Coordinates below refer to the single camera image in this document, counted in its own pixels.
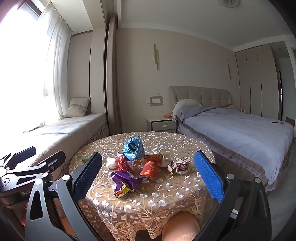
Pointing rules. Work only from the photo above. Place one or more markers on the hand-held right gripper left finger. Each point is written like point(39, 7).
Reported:
point(87, 176)

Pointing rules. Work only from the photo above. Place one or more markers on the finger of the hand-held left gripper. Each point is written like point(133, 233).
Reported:
point(26, 153)
point(55, 160)

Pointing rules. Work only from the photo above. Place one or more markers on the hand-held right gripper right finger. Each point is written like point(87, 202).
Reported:
point(209, 176)

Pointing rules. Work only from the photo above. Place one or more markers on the white small packet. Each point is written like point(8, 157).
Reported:
point(111, 162)

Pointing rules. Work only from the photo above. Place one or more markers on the red and white wrapper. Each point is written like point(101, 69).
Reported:
point(179, 166)

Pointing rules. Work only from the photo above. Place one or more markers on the purple snack bag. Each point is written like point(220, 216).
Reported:
point(120, 180)

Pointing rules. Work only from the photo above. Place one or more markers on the blue snack bag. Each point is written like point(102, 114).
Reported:
point(133, 148)

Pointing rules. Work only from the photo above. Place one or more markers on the orange-red packet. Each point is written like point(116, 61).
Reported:
point(152, 158)

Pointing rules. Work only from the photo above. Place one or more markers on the red foil snack packet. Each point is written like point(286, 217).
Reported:
point(149, 171)

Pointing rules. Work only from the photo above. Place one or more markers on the small green device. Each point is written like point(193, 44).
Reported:
point(86, 160)

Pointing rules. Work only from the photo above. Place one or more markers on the white stick tool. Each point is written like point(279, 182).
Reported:
point(34, 128)

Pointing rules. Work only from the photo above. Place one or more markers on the beige window seat mattress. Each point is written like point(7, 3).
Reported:
point(69, 132)

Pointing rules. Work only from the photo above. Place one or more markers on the mauve bed skirt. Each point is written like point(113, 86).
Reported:
point(231, 154)

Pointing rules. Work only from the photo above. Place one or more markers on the blue duvet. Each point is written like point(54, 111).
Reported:
point(242, 134)

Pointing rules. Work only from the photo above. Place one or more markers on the beige throw pillow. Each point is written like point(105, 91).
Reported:
point(77, 107)

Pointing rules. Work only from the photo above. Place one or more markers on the embroidered beige tablecloth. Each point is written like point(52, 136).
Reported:
point(157, 201)

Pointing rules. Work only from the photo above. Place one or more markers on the grey nightstand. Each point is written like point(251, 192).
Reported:
point(163, 126)

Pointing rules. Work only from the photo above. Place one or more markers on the orange pillow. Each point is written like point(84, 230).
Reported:
point(227, 106)

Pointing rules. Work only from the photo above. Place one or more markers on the orange item on nightstand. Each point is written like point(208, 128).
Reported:
point(167, 115)

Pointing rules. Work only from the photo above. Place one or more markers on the white bed pillow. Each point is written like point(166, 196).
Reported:
point(183, 105)

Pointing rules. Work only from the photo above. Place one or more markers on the beige padded headboard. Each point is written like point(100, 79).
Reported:
point(203, 95)

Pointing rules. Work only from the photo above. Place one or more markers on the dark phone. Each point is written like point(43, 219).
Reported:
point(276, 122)

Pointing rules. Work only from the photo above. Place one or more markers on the beige drape curtain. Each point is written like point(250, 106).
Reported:
point(113, 81)

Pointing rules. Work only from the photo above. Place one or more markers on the white sheer curtain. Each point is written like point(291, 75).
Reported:
point(59, 58)

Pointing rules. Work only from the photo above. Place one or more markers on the beige wardrobe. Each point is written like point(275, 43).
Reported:
point(256, 83)

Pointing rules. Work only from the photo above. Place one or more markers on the round ceiling light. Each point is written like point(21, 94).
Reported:
point(229, 2)

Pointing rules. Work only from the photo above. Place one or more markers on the framed wall switch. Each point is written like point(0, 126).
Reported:
point(156, 100)

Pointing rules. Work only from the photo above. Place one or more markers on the gold wall lamp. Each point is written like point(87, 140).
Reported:
point(156, 58)
point(229, 69)

